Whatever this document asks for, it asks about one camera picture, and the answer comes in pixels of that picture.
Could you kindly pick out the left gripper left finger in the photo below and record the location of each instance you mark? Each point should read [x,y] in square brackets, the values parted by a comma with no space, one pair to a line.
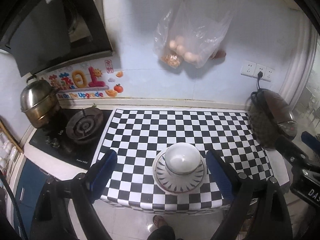
[99,174]

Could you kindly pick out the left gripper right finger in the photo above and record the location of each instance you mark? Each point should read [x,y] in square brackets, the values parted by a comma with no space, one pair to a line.
[223,174]

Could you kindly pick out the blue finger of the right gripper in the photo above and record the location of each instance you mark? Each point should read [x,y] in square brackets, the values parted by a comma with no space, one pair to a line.
[311,142]

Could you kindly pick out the white bowl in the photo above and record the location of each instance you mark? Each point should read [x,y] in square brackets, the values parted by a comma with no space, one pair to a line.
[182,158]

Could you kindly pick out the blue striped plate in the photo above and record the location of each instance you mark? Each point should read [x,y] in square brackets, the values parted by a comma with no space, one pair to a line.
[175,184]

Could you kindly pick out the brown rice cooker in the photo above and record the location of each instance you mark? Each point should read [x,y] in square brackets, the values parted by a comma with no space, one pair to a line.
[270,117]

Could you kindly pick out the black gas stove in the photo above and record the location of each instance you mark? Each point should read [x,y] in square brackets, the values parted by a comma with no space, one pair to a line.
[72,135]

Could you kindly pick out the black white checkered mat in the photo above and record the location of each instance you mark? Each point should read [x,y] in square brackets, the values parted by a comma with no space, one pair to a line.
[138,135]

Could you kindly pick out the blue cabinet door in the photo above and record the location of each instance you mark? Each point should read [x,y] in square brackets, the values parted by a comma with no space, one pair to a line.
[29,187]

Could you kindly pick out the person's foot in slipper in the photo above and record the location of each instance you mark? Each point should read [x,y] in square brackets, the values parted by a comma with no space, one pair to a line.
[159,221]

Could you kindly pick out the steel steamer pot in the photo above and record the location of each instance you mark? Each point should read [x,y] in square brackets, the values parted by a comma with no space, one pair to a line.
[39,101]

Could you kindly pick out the clear plastic bag with eggs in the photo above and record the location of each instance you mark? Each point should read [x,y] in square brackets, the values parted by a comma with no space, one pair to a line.
[192,31]

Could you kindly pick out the black range hood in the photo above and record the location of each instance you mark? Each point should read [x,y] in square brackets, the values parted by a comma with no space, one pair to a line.
[47,34]

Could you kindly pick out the white wall socket strip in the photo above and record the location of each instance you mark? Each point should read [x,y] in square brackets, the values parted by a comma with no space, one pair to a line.
[252,69]

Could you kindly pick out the colourful wall sticker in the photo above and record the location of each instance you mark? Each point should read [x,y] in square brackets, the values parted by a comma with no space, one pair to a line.
[95,79]

